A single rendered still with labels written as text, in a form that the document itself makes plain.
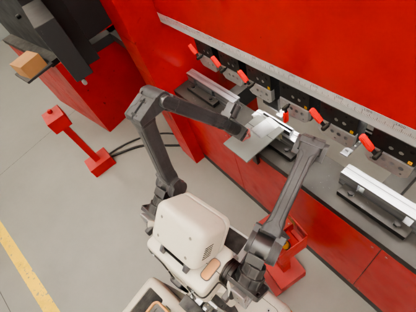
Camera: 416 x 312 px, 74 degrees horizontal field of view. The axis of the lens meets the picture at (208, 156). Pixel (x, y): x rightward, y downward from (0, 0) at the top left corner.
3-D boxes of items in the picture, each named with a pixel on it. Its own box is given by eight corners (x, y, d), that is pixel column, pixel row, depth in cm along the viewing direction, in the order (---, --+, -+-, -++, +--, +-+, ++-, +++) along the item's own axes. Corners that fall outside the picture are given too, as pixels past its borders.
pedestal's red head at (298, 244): (256, 233, 147) (252, 220, 133) (280, 216, 149) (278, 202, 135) (280, 265, 135) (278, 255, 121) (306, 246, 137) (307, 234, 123)
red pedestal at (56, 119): (90, 167, 302) (33, 115, 237) (109, 153, 308) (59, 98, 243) (96, 177, 291) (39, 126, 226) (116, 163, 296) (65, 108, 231)
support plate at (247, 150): (223, 144, 145) (223, 143, 144) (259, 114, 150) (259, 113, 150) (247, 163, 134) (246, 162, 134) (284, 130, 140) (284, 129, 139)
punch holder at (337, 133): (317, 130, 113) (320, 101, 100) (330, 118, 114) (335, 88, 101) (350, 150, 104) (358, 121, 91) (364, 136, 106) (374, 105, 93)
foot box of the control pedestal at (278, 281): (258, 270, 198) (256, 267, 188) (286, 251, 201) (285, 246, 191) (276, 296, 185) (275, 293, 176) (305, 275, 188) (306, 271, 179)
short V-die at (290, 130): (261, 118, 151) (260, 114, 149) (265, 114, 152) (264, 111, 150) (289, 136, 140) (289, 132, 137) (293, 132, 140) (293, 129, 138)
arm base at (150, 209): (139, 208, 109) (159, 225, 102) (145, 190, 107) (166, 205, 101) (155, 205, 116) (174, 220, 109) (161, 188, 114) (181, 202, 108)
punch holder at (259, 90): (249, 91, 136) (244, 64, 123) (261, 82, 138) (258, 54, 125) (272, 104, 127) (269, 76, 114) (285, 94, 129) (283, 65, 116)
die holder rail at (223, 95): (189, 83, 201) (186, 72, 193) (195, 78, 202) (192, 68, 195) (235, 113, 171) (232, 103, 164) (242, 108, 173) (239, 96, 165)
